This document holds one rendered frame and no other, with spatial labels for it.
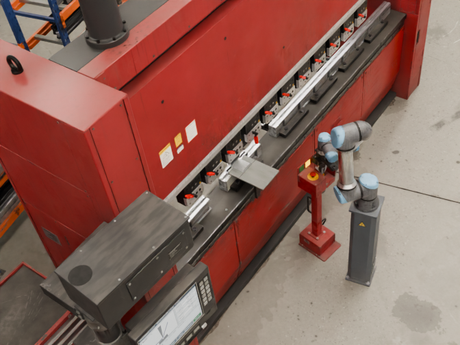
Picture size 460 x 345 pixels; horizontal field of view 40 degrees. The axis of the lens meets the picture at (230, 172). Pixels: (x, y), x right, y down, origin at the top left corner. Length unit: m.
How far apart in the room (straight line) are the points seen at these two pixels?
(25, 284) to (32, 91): 1.40
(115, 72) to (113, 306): 0.98
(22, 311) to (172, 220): 1.40
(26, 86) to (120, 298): 0.95
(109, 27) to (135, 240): 0.92
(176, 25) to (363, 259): 2.16
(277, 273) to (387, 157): 1.45
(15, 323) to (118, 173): 1.27
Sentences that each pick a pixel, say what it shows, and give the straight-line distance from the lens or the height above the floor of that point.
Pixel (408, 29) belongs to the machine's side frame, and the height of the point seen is 0.73.
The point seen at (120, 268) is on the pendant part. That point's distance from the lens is 2.43.
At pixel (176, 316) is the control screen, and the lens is 2.80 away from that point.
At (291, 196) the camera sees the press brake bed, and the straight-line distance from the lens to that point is 4.61.
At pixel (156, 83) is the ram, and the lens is 3.02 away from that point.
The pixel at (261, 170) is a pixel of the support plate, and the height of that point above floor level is 1.00.
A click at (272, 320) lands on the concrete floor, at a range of 4.46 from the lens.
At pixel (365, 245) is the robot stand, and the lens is 4.25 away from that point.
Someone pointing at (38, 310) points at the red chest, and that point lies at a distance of 3.65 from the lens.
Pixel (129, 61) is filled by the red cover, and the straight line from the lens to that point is 2.81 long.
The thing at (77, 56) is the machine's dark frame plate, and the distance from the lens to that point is 2.83.
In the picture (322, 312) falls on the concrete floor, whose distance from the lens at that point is 4.49.
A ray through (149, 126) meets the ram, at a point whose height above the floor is 1.84.
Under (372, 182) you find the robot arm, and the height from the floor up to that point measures 1.00.
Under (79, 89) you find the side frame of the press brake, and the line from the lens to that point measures 2.64.
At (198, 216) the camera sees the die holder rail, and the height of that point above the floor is 0.92.
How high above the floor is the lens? 3.87
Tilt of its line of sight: 47 degrees down
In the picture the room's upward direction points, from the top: 9 degrees counter-clockwise
